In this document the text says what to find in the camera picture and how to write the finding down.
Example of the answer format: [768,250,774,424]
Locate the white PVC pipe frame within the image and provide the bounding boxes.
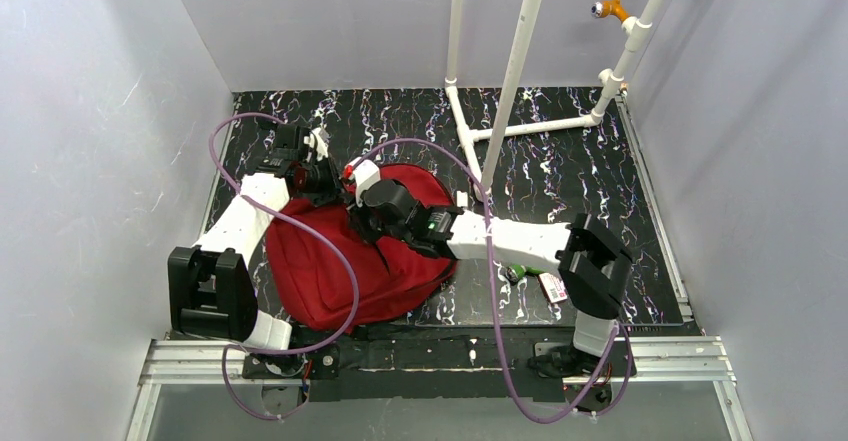
[445,0,692,202]

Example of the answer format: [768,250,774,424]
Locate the small red white card box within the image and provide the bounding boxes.
[537,273,568,305]

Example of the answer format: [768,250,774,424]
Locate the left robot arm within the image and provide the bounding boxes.
[167,124,341,357]

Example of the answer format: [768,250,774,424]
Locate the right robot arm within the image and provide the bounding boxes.
[347,179,634,377]

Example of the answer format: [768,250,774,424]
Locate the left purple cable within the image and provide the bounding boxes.
[208,112,362,422]

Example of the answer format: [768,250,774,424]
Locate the red student backpack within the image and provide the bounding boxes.
[265,199,457,330]

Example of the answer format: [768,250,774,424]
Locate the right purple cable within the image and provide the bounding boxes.
[351,137,634,425]

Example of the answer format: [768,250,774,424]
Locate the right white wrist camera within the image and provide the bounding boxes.
[342,157,381,207]

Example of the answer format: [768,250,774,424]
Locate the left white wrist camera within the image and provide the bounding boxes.
[304,127,329,162]

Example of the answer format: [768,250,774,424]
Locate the purple cable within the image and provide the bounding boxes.
[208,112,362,422]
[351,137,634,425]

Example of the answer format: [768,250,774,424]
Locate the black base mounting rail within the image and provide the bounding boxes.
[139,321,737,405]

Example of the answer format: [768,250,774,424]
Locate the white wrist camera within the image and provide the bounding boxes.
[304,127,329,162]
[342,157,381,207]

